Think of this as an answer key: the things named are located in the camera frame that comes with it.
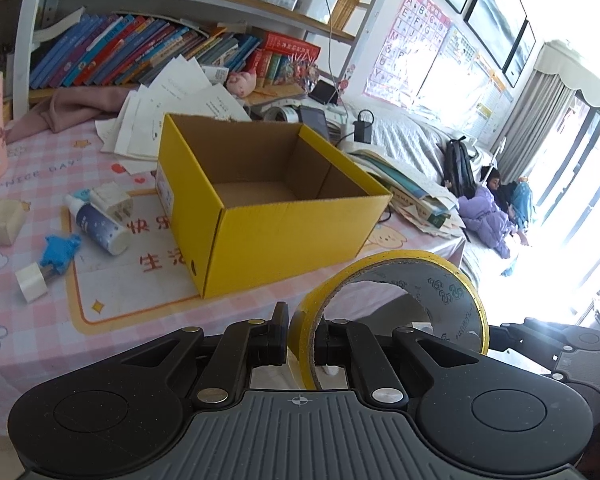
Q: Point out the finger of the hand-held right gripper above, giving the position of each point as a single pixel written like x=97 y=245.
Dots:
x=525 y=337

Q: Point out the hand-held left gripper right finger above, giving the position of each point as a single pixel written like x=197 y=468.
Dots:
x=331 y=345

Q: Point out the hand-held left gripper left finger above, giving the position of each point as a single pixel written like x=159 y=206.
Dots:
x=278 y=340

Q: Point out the yellow tape roll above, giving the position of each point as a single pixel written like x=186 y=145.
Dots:
x=450 y=300

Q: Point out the yellow cardboard box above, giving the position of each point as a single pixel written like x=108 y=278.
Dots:
x=280 y=240

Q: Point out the white and blue spray bottle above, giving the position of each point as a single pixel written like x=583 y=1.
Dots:
x=100 y=227

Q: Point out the white plug adapter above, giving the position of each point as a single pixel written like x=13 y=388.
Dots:
x=111 y=200

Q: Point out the blue plastic toy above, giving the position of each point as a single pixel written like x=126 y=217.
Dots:
x=60 y=252

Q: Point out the pile of books and folders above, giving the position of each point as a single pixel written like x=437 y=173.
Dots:
x=405 y=185

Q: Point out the black backpack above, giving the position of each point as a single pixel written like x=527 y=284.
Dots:
x=459 y=165

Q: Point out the grey curtain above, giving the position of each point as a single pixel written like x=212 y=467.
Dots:
x=540 y=120

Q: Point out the black charger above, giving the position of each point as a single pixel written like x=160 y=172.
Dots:
x=364 y=127

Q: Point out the dark smartphone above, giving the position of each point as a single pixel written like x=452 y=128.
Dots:
x=314 y=121

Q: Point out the grey sofa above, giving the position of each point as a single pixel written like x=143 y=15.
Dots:
x=410 y=135

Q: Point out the silver tape roll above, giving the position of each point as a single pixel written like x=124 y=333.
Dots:
x=280 y=114

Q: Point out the small black device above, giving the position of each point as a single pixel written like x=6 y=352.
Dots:
x=327 y=92

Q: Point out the small white block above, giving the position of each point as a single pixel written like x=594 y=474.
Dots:
x=31 y=284

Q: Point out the pink pig plush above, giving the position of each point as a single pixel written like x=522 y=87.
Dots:
x=242 y=84

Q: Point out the stack of printed papers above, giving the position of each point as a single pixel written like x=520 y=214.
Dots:
x=180 y=90

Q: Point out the white tube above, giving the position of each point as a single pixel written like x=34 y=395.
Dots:
x=215 y=74

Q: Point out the cream white block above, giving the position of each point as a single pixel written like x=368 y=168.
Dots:
x=4 y=222

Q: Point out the row of colourful books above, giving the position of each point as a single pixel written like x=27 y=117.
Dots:
x=130 y=50

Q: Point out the white framed wooden bookshelf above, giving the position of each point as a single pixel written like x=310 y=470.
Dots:
x=25 y=20

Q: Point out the chart wall poster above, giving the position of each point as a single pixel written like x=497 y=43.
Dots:
x=485 y=90

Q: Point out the alphabet wall poster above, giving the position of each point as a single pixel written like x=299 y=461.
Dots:
x=410 y=45

